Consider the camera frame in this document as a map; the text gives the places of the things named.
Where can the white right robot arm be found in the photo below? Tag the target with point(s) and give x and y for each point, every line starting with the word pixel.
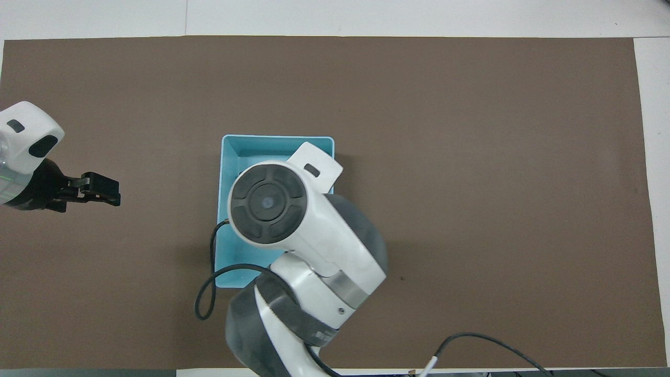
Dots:
pixel 319 235

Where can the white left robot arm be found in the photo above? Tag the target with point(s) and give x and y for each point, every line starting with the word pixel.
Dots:
pixel 26 136

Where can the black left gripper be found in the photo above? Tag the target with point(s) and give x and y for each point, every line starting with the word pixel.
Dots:
pixel 47 188

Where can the brown table mat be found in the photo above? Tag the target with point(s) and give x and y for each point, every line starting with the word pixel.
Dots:
pixel 497 183

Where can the light blue storage box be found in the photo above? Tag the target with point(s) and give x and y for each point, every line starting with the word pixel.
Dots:
pixel 230 157

